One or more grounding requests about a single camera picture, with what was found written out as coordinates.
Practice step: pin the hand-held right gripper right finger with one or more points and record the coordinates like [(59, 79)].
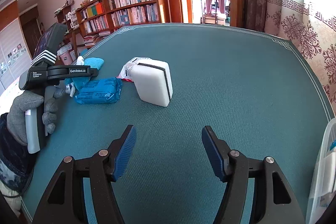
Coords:
[(214, 155)]

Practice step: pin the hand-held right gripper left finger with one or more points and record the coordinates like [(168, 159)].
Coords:
[(126, 153)]

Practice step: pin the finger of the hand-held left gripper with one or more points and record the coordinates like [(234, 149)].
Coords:
[(84, 80)]

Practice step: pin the blue plastic packet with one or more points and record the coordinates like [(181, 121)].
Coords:
[(98, 91)]

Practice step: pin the clear plastic container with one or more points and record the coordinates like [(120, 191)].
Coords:
[(317, 187)]

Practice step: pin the person's left forearm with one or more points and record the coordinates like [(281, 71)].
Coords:
[(15, 158)]

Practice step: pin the person's left hand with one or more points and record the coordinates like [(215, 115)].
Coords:
[(18, 113)]

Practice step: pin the small white plastic object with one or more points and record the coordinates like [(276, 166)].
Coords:
[(69, 89), (80, 60)]

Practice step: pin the light blue towel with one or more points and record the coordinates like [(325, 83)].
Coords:
[(94, 62)]

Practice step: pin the pink waste bin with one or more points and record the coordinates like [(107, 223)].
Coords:
[(65, 57)]

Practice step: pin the white and red packet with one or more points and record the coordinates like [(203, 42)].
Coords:
[(126, 70)]

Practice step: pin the small wooden shelf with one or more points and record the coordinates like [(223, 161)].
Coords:
[(65, 19)]

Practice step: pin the white sponge block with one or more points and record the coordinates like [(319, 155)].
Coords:
[(153, 82)]

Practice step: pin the teal table mat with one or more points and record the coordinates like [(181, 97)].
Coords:
[(223, 82)]

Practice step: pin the wooden bookshelf with books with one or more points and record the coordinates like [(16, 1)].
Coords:
[(126, 8)]

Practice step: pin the patterned curtain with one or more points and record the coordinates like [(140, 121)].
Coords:
[(304, 29)]

